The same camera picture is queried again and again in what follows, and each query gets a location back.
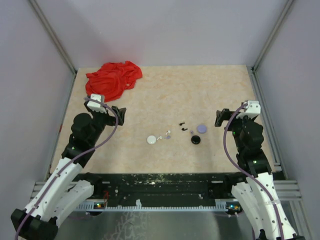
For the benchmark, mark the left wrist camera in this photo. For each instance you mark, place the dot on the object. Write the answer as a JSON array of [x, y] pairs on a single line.
[[96, 101]]

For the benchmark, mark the black earbud case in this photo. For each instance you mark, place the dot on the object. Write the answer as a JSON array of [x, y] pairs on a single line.
[[195, 139]]

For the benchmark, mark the purple earbud case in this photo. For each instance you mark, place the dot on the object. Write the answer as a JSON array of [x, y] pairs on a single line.
[[202, 128]]

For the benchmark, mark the white earbud case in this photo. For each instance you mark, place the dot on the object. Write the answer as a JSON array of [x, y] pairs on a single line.
[[151, 140]]

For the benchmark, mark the red cloth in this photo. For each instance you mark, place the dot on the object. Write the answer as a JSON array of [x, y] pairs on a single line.
[[112, 79]]

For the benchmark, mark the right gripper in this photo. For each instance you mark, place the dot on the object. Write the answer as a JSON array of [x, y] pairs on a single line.
[[221, 116]]

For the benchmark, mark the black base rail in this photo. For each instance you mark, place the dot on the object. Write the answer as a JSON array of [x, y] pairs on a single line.
[[160, 190]]

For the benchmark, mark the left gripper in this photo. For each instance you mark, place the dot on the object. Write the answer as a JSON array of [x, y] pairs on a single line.
[[112, 120]]

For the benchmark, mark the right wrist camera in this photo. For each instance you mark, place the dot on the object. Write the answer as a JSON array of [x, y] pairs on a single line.
[[251, 110]]

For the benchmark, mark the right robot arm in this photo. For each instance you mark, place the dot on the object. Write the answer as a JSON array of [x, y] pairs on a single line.
[[253, 185]]

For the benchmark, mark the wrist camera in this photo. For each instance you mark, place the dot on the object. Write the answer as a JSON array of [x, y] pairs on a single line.
[[96, 101], [251, 110]]

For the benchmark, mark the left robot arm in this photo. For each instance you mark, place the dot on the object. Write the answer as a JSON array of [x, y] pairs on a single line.
[[56, 200]]

